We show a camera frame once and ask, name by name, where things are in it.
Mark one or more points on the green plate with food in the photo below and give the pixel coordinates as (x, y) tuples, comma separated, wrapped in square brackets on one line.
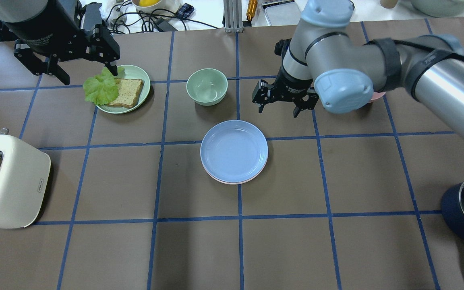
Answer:
[(130, 72)]

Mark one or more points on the green lettuce leaf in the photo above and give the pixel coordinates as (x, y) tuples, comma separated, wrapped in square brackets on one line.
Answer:
[(101, 89)]

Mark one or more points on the gold cylindrical tool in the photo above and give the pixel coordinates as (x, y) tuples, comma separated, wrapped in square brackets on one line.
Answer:
[(251, 9)]

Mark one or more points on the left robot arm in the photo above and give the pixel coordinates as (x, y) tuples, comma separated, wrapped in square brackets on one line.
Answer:
[(51, 31)]

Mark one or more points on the cardboard tube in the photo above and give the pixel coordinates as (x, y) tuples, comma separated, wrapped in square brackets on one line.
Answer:
[(388, 4)]

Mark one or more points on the bread slice on plate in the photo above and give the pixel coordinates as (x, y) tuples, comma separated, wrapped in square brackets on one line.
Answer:
[(129, 91)]

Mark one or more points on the mint green bowl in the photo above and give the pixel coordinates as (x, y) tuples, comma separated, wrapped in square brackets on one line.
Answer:
[(207, 87)]

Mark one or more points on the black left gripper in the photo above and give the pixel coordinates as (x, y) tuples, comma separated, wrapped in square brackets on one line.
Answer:
[(43, 34)]

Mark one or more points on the dark blue saucepan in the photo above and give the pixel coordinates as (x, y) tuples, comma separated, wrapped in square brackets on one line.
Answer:
[(451, 210)]

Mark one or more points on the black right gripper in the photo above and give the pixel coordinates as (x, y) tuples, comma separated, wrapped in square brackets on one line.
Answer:
[(292, 81)]

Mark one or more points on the blue plate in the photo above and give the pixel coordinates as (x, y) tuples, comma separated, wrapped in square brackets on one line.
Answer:
[(234, 140)]

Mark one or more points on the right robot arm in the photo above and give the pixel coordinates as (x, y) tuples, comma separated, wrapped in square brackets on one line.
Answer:
[(321, 64)]

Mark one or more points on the pink bowl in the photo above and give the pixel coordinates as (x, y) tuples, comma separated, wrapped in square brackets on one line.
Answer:
[(376, 96)]

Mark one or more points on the silver digital scale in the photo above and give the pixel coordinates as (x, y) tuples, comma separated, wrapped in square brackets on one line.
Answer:
[(281, 12)]

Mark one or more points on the white toaster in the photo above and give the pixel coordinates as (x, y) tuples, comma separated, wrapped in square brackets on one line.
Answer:
[(24, 173)]

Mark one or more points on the steel mixing bowl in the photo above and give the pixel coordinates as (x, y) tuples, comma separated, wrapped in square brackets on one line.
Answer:
[(439, 8)]

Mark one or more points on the pink plate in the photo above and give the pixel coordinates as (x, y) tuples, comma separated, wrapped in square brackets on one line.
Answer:
[(232, 172)]

